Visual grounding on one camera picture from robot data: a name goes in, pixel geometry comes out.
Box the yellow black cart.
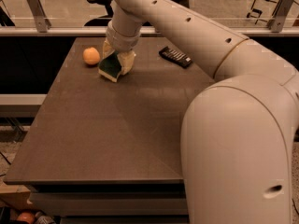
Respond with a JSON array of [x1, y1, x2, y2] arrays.
[[246, 0, 280, 25]]

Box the orange ball under table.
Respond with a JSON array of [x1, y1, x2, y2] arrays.
[[17, 212, 36, 224]]

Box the metal railing bracket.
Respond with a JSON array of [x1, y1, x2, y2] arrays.
[[26, 0, 51, 33], [268, 0, 295, 33]]

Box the grey table drawer base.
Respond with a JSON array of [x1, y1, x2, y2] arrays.
[[29, 183, 189, 224]]

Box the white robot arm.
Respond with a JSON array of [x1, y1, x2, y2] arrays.
[[107, 0, 299, 224]]

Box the orange fruit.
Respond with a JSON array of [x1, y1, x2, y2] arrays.
[[83, 47, 100, 65]]

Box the green and yellow sponge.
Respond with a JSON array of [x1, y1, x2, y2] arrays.
[[98, 52, 121, 82]]

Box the left metal railing bracket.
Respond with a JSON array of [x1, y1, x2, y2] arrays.
[[26, 0, 51, 33]]

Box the black office chair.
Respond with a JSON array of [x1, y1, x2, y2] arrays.
[[83, 0, 150, 27]]

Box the black snack bar packet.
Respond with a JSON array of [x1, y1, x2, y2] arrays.
[[159, 46, 192, 68]]

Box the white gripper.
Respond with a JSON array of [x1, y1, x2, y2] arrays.
[[102, 20, 142, 75]]

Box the right metal railing bracket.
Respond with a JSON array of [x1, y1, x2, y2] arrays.
[[268, 0, 295, 33]]

